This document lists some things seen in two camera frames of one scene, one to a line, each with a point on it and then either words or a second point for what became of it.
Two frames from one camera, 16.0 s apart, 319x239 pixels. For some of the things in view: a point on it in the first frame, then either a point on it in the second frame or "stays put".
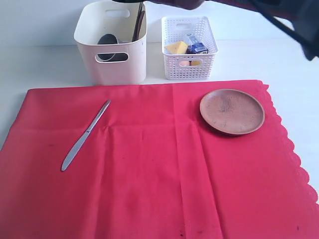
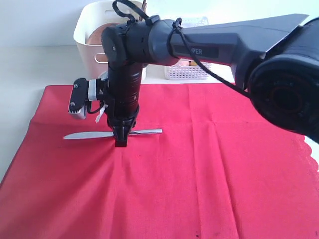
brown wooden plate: [232, 111] -> [95, 38]
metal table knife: [73, 153] -> [110, 134]
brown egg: [184, 62] stays put
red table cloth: [151, 169] stays put
